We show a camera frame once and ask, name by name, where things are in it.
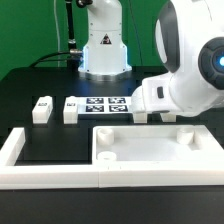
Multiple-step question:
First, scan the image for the black camera stand pole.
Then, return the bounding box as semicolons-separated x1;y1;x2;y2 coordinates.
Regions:
65;0;77;70

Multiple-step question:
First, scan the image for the black cable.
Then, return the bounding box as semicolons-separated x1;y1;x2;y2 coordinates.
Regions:
29;50;83;69

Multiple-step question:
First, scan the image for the white desk tabletop tray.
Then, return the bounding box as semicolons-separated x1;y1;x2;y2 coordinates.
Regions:
92;125;224;171

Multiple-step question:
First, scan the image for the fiducial marker base plate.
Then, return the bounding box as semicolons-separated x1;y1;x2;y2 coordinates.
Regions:
78;96;131;115

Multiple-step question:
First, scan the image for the white hanging cable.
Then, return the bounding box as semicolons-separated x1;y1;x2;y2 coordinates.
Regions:
53;0;62;68

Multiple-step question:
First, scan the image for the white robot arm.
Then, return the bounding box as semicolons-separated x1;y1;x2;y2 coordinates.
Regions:
78;0;224;117

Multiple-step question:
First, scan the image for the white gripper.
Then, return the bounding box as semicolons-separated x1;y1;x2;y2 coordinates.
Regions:
131;73;177;114

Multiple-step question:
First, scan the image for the white U-shaped boundary frame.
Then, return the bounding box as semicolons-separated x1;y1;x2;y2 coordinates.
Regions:
0;128;224;190

